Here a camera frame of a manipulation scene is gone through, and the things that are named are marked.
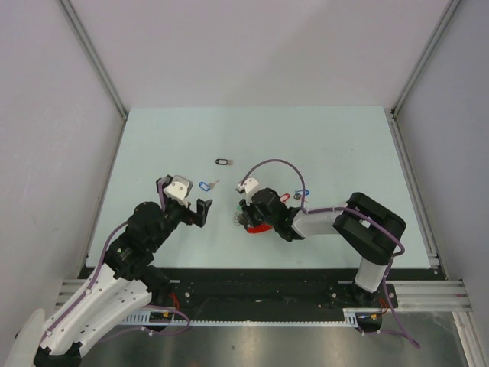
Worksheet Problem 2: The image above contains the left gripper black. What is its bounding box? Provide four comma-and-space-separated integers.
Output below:
150, 183, 212, 249

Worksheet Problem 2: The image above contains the blue tag key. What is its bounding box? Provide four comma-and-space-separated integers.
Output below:
198, 180, 219, 192
293, 189, 310, 200

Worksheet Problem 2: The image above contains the metal keyring holder red handle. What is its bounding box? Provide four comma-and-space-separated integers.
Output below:
234, 212, 273, 235

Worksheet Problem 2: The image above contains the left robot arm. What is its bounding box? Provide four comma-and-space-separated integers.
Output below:
5, 175, 212, 366

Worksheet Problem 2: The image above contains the red key tag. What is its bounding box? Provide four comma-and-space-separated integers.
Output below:
280, 193, 290, 203

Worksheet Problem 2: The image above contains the black key tag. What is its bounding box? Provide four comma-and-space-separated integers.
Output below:
215, 158, 234, 166

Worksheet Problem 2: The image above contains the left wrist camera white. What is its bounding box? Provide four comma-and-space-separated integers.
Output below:
163, 175, 193, 208

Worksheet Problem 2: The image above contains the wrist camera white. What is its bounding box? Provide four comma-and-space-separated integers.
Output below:
236, 177, 261, 205
163, 175, 193, 208

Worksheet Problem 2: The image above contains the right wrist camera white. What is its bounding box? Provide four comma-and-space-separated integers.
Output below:
236, 177, 261, 205

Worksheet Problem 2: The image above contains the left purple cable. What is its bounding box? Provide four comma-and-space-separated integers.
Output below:
45, 183, 192, 337

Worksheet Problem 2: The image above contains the purple cable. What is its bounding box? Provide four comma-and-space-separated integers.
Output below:
45, 183, 192, 337
241, 158, 421, 349

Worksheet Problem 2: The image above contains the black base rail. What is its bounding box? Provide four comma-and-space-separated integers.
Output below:
78, 267, 446, 321

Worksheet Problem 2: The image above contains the white cable duct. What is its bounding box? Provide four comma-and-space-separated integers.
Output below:
118, 310, 368, 328

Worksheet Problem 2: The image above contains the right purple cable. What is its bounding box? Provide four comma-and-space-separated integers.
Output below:
241, 158, 421, 349

